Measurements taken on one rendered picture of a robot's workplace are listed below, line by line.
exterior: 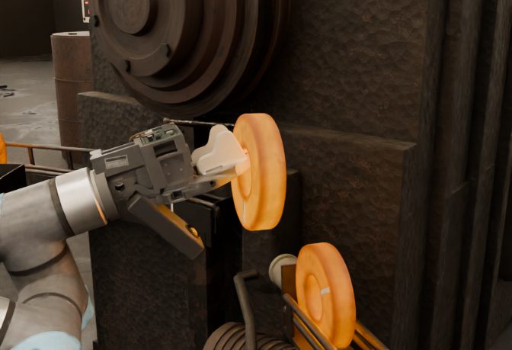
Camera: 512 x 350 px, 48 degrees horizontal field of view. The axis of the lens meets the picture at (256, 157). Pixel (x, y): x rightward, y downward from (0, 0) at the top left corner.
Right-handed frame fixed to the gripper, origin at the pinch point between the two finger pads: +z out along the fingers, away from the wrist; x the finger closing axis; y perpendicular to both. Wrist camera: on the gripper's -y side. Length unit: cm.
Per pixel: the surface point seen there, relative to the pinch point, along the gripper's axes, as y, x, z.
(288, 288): -25.1, 7.3, 1.1
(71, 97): -36, 336, -43
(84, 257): -82, 179, -51
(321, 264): -17.0, -2.8, 4.4
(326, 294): -20.3, -4.9, 3.5
